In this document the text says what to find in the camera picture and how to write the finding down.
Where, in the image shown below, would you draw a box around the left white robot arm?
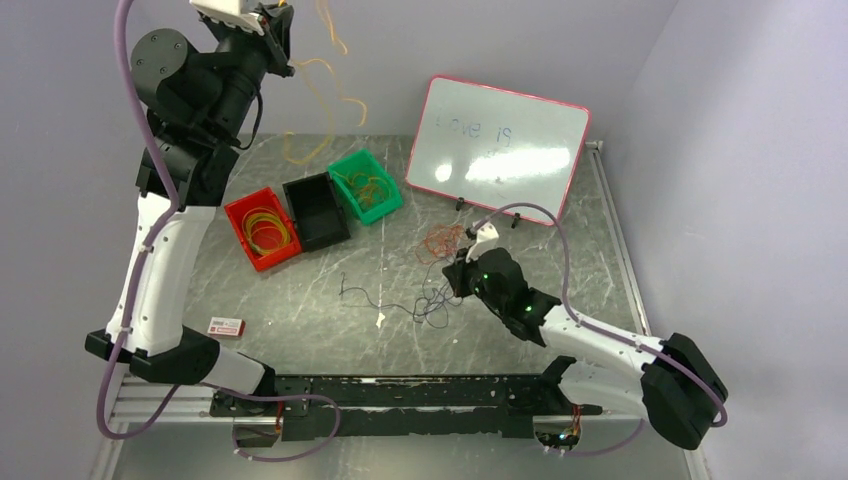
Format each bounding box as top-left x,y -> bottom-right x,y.
84,1 -> 294,416

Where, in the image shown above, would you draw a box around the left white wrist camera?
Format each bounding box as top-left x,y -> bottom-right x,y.
189,0 -> 263,36

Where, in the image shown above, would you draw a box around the orange cable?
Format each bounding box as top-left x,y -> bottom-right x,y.
333,169 -> 396,209

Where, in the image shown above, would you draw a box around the purple cables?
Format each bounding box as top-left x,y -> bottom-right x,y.
337,271 -> 465,330

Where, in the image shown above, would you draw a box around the yellow cables in red bin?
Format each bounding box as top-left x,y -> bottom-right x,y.
241,206 -> 293,257

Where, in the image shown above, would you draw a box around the pink framed whiteboard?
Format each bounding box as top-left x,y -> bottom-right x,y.
405,76 -> 592,226

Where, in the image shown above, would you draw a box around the red plastic bin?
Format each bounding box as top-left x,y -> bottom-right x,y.
224,187 -> 303,272

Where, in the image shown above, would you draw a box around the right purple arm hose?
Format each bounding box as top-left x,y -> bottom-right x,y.
466,202 -> 730,460

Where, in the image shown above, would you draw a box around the black plastic bin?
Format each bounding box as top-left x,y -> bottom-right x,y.
282,172 -> 351,252

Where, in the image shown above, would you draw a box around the small red white box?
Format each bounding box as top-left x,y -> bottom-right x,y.
207,317 -> 246,338

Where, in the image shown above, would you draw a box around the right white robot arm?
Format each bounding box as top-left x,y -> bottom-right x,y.
442,248 -> 728,450

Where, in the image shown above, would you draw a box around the yellow cables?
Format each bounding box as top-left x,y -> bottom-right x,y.
278,0 -> 370,167
241,206 -> 293,257

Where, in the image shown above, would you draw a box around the green plastic bin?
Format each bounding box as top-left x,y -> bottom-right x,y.
327,149 -> 403,226

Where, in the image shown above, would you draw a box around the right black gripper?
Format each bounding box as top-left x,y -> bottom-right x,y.
442,244 -> 508,316

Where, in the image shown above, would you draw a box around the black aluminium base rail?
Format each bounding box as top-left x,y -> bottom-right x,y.
112,370 -> 690,446

